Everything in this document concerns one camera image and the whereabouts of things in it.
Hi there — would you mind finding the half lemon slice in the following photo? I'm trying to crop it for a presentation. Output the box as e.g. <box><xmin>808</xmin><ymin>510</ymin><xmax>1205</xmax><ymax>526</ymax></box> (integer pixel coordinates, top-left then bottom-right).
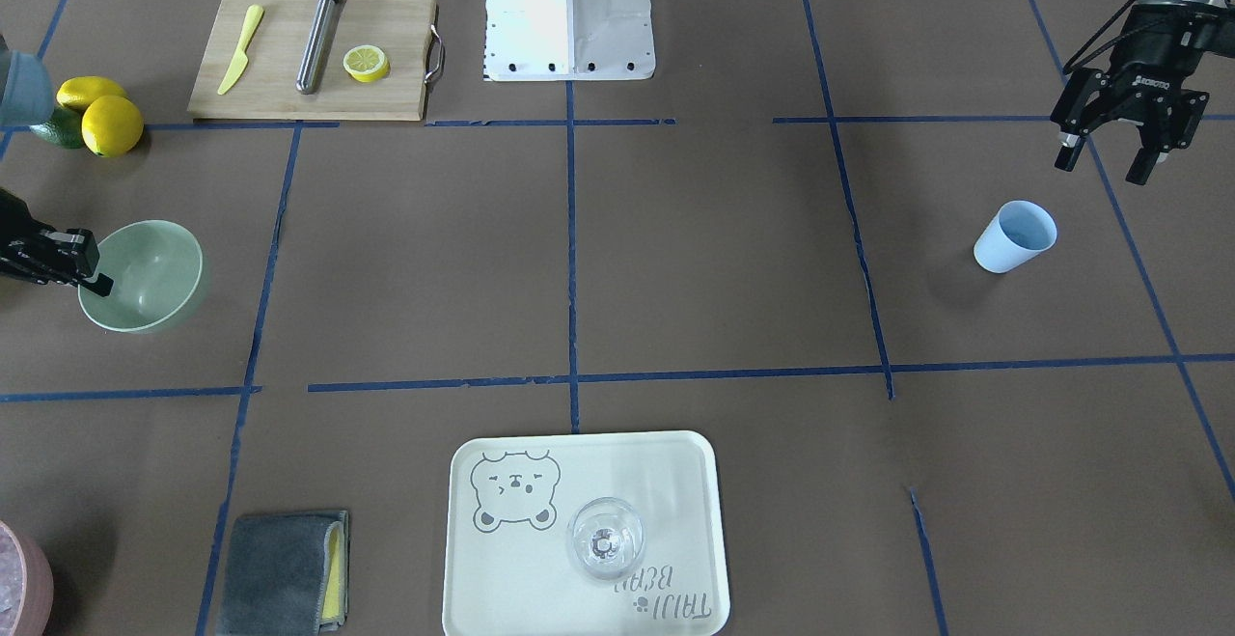
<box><xmin>343</xmin><ymin>44</ymin><xmax>390</xmax><ymax>83</ymax></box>

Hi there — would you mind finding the yellow lemon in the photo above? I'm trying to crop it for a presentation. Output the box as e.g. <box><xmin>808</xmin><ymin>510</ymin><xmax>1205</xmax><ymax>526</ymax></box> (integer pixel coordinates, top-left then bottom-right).
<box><xmin>56</xmin><ymin>77</ymin><xmax>128</xmax><ymax>114</ymax></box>
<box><xmin>82</xmin><ymin>96</ymin><xmax>144</xmax><ymax>158</ymax></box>

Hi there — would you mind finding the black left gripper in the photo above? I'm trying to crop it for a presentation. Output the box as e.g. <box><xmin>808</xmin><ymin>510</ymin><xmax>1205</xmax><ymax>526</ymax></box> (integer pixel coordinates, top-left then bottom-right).
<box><xmin>1050</xmin><ymin>6</ymin><xmax>1210</xmax><ymax>186</ymax></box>

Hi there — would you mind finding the green lime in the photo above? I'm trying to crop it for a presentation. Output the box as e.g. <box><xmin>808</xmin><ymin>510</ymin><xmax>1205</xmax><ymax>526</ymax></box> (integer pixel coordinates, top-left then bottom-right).
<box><xmin>28</xmin><ymin>105</ymin><xmax>86</xmax><ymax>151</ymax></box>

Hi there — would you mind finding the yellow plastic knife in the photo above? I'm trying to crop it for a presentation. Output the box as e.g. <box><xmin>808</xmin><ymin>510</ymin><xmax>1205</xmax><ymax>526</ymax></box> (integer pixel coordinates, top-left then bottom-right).
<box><xmin>216</xmin><ymin>4</ymin><xmax>266</xmax><ymax>96</ymax></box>

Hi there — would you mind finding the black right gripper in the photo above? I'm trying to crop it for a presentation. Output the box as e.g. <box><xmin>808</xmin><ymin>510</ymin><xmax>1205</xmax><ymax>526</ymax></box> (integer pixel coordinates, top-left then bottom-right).
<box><xmin>1</xmin><ymin>190</ymin><xmax>114</xmax><ymax>296</ymax></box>

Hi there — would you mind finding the grey folded cloth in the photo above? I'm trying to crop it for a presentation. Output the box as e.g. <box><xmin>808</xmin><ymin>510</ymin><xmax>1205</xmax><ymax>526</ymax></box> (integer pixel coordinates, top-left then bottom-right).
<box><xmin>215</xmin><ymin>509</ymin><xmax>351</xmax><ymax>635</ymax></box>

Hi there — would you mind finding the clear wine glass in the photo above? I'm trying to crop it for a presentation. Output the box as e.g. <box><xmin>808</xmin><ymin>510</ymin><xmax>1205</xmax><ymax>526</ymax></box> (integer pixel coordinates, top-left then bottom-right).
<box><xmin>568</xmin><ymin>498</ymin><xmax>645</xmax><ymax>582</ymax></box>

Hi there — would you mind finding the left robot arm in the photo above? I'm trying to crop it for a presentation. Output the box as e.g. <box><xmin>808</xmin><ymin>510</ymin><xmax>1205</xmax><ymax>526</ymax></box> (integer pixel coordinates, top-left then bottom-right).
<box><xmin>1050</xmin><ymin>0</ymin><xmax>1234</xmax><ymax>184</ymax></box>

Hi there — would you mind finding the green ceramic bowl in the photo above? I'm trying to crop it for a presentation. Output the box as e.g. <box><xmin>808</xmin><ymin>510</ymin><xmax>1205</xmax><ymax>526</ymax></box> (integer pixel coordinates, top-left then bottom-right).
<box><xmin>78</xmin><ymin>221</ymin><xmax>211</xmax><ymax>333</ymax></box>

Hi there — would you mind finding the light blue plastic cup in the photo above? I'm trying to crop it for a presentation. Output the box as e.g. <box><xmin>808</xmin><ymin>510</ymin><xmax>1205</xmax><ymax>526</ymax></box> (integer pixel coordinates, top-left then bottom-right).
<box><xmin>972</xmin><ymin>200</ymin><xmax>1058</xmax><ymax>274</ymax></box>

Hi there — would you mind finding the pink bowl of ice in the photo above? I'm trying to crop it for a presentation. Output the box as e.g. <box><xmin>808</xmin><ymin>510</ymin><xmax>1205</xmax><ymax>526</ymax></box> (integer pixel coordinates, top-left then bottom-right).
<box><xmin>1</xmin><ymin>522</ymin><xmax>56</xmax><ymax>635</ymax></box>

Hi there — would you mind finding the cream bear tray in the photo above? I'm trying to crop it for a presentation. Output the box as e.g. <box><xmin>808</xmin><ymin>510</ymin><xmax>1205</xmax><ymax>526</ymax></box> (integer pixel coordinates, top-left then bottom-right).
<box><xmin>442</xmin><ymin>430</ymin><xmax>731</xmax><ymax>635</ymax></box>

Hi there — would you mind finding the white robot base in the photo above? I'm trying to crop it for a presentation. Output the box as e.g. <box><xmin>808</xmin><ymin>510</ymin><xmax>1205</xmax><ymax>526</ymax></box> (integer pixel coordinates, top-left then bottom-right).
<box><xmin>482</xmin><ymin>0</ymin><xmax>657</xmax><ymax>83</ymax></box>

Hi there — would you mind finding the wooden cutting board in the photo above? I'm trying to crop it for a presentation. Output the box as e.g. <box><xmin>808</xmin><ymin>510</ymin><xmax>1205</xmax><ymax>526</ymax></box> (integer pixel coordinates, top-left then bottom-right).
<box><xmin>186</xmin><ymin>0</ymin><xmax>446</xmax><ymax>123</ymax></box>

